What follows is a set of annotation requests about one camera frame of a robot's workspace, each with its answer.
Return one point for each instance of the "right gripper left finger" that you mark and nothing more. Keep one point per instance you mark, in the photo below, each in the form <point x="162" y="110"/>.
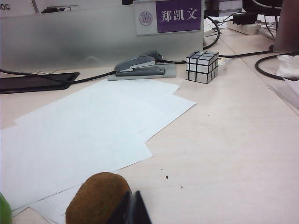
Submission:
<point x="125" y="212"/>

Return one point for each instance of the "shiny green apple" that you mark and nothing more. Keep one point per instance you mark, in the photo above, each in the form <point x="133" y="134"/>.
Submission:
<point x="4" y="210"/>

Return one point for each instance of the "black tablet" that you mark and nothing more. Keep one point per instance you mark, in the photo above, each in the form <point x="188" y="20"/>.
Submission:
<point x="35" y="82"/>

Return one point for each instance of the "frosted glass desk partition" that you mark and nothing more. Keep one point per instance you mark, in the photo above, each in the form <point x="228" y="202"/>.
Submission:
<point x="70" y="35"/>

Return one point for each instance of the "grey stapler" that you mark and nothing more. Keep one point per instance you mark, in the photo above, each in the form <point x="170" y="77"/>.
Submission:
<point x="135" y="63"/>

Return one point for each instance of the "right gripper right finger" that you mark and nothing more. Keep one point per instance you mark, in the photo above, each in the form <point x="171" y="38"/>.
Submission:
<point x="140" y="212"/>

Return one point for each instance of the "black power adapter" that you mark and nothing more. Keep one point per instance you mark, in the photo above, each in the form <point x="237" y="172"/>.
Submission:
<point x="244" y="18"/>

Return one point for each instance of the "purple and white name plate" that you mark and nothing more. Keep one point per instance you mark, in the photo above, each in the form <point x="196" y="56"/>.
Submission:
<point x="177" y="16"/>

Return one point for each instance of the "brown fuzzy kiwi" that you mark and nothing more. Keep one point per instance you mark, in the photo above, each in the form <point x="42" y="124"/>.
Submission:
<point x="93" y="200"/>

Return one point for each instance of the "silver mirror cube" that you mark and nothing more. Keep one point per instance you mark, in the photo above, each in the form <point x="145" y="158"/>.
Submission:
<point x="201" y="67"/>

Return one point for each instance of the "white crumpled tissue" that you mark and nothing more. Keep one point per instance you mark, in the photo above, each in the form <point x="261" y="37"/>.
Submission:
<point x="288" y="67"/>

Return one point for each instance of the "white power strip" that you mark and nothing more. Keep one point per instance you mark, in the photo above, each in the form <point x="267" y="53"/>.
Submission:
<point x="247" y="29"/>

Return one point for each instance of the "reddish brown box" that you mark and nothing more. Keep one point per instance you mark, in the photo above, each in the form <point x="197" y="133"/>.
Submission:
<point x="287" y="28"/>

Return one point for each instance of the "white paper sheet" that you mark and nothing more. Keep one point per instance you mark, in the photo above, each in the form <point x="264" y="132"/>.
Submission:
<point x="172" y="109"/>
<point x="53" y="205"/>
<point x="70" y="158"/>
<point x="105" y="100"/>

